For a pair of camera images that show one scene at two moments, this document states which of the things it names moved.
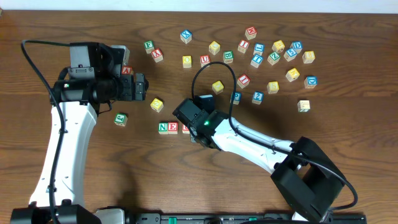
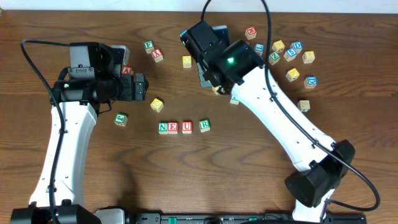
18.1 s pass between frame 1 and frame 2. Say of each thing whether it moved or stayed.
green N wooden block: stayed
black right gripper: moved
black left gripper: stayed
